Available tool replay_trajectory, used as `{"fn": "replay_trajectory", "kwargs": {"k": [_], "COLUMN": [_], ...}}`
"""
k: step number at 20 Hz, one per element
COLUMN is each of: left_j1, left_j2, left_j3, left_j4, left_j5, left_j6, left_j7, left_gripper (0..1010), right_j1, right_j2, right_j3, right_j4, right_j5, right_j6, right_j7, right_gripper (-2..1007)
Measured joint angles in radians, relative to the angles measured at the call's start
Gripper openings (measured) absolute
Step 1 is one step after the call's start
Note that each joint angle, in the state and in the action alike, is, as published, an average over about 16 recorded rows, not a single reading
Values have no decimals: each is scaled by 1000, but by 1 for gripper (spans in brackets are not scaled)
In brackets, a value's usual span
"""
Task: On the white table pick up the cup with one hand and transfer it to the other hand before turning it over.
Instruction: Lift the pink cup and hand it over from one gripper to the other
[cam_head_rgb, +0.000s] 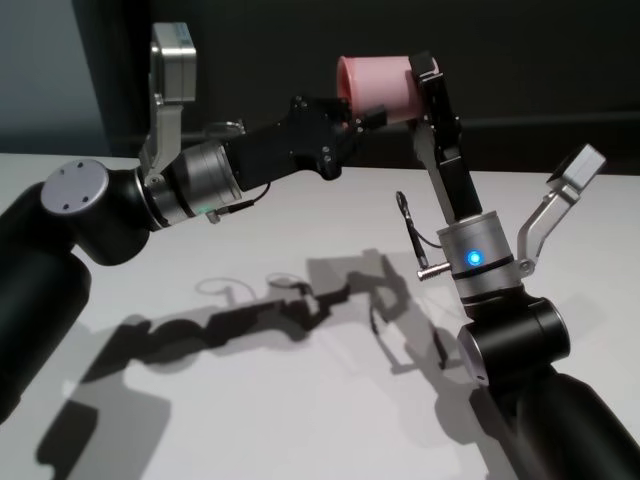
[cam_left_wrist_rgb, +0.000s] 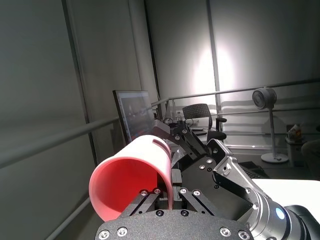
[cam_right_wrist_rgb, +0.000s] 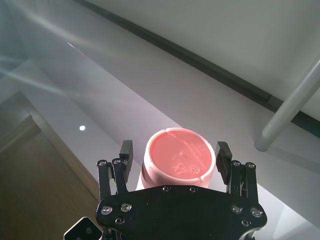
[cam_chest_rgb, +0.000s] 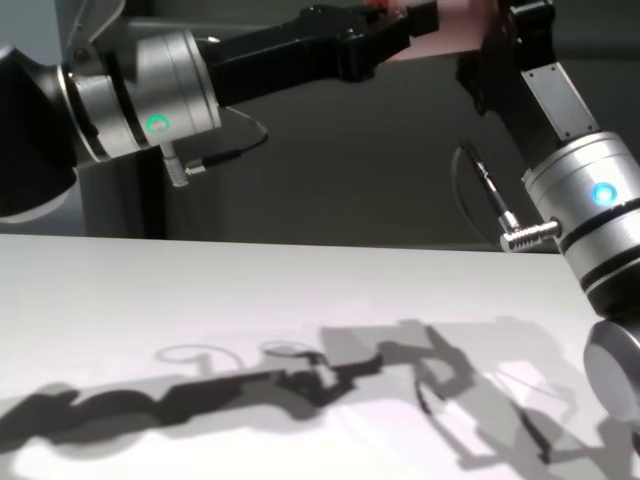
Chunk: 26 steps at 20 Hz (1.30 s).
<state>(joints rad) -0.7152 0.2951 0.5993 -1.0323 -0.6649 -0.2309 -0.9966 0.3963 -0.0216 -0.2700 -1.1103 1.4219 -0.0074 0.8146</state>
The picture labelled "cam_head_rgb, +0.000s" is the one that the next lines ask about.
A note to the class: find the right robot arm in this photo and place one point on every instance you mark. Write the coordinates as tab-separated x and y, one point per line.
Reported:
500	300

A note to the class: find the pink plastic cup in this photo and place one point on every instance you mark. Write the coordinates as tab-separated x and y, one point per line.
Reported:
380	85

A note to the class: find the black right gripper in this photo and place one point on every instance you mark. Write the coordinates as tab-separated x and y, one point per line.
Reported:
457	185

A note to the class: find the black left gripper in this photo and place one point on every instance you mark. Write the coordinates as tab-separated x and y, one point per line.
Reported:
290	145

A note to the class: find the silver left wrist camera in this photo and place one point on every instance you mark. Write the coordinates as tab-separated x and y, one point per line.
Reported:
172	75

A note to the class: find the thick grey railing bar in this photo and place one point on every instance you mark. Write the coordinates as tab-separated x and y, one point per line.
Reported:
550	125

